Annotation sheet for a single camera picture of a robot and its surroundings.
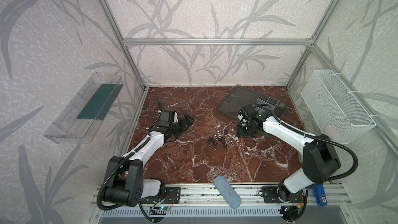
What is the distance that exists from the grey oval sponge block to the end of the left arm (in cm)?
31

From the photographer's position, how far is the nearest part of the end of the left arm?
0.65 metres

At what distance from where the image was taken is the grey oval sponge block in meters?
0.71
